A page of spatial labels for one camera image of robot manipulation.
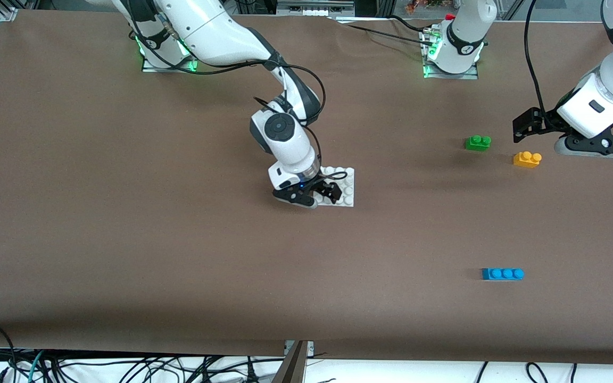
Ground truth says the yellow two-stud block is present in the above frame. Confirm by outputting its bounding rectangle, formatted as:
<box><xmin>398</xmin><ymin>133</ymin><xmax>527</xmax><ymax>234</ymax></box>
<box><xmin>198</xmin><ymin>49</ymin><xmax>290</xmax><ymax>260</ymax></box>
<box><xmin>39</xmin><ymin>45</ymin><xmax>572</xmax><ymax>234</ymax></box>
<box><xmin>513</xmin><ymin>151</ymin><xmax>542</xmax><ymax>169</ymax></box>

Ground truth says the teal floor cable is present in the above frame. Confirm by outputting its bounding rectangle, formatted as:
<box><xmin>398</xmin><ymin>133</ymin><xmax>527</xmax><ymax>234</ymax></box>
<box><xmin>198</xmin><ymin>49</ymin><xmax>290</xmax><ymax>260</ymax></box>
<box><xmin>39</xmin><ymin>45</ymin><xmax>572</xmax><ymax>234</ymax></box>
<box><xmin>26</xmin><ymin>349</ymin><xmax>46</xmax><ymax>383</ymax></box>

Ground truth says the short black table cable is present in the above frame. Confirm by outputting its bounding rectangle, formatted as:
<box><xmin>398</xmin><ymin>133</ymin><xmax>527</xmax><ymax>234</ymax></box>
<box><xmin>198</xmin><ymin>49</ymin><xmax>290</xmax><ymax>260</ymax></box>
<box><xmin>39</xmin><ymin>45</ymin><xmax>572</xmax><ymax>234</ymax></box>
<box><xmin>389</xmin><ymin>15</ymin><xmax>430</xmax><ymax>31</ymax></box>

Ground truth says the silver metal frame piece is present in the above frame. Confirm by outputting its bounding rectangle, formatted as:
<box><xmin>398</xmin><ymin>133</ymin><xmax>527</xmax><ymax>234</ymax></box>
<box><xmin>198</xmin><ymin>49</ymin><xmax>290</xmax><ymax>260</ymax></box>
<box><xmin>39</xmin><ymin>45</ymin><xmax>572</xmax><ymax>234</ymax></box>
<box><xmin>276</xmin><ymin>0</ymin><xmax>356</xmax><ymax>18</ymax></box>

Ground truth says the dark table support beam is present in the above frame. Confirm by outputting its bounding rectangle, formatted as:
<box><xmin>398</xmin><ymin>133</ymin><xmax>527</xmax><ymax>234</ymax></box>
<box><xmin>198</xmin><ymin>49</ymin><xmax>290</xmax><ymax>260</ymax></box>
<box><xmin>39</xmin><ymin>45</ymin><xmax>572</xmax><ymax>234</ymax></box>
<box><xmin>271</xmin><ymin>340</ymin><xmax>307</xmax><ymax>383</ymax></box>

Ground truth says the white studded base plate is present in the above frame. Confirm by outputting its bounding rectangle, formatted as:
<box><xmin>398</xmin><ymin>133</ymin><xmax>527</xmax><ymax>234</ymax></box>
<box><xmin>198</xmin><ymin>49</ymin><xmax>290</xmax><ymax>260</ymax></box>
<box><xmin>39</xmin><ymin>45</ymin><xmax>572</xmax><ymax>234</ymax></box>
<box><xmin>314</xmin><ymin>166</ymin><xmax>355</xmax><ymax>208</ymax></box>

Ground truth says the brown table cover sheet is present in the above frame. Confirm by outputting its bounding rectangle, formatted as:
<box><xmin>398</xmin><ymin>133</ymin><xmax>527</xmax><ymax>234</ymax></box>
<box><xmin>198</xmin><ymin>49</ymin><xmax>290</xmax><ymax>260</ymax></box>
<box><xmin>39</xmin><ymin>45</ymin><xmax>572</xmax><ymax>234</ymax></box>
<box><xmin>0</xmin><ymin>10</ymin><xmax>613</xmax><ymax>365</ymax></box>

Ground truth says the orange background object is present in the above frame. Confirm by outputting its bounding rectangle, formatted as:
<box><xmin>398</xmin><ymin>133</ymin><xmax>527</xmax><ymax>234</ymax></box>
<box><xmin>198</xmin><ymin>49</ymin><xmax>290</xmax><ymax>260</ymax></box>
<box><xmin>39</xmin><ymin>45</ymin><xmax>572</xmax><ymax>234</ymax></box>
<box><xmin>405</xmin><ymin>0</ymin><xmax>448</xmax><ymax>14</ymax></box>

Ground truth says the blue three-stud block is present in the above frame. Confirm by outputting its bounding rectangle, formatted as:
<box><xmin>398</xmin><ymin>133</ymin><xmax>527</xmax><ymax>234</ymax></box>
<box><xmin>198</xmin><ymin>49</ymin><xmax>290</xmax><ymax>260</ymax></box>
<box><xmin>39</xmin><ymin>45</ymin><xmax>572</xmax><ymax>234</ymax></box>
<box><xmin>481</xmin><ymin>268</ymin><xmax>525</xmax><ymax>281</ymax></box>

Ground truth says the long black table cable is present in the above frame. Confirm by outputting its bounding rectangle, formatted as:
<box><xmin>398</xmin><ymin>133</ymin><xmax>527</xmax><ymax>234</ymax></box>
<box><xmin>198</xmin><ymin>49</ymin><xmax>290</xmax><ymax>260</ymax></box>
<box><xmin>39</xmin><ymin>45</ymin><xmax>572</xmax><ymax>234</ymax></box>
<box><xmin>345</xmin><ymin>22</ymin><xmax>440</xmax><ymax>48</ymax></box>

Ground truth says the silver bolted edge bracket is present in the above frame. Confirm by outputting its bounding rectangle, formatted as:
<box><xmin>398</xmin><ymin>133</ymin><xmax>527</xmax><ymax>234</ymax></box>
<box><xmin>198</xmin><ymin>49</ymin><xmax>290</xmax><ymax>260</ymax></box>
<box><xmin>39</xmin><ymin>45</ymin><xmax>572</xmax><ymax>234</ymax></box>
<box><xmin>284</xmin><ymin>340</ymin><xmax>315</xmax><ymax>358</ymax></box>

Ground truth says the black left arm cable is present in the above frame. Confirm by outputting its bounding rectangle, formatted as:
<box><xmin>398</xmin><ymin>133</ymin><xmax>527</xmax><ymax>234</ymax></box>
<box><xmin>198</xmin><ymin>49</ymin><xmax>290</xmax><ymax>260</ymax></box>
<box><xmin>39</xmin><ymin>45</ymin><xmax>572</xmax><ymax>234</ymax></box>
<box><xmin>524</xmin><ymin>0</ymin><xmax>549</xmax><ymax>115</ymax></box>

